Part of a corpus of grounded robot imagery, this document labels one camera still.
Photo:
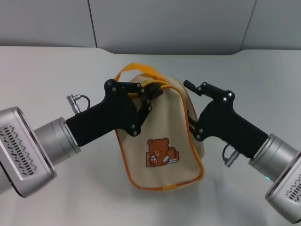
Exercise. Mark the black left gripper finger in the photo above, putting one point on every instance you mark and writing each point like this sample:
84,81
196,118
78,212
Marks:
145,108
143,89

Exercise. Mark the beige bear print zipper bag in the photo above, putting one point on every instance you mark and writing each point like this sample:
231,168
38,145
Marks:
162,136

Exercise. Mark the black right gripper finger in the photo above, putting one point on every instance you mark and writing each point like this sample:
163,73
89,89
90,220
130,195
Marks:
194,126
202,89

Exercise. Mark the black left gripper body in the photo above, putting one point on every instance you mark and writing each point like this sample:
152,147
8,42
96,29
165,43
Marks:
108,117

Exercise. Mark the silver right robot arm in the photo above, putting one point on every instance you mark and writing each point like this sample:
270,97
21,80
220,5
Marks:
279,164

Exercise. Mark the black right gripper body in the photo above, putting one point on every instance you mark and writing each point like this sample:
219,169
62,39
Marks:
223,120

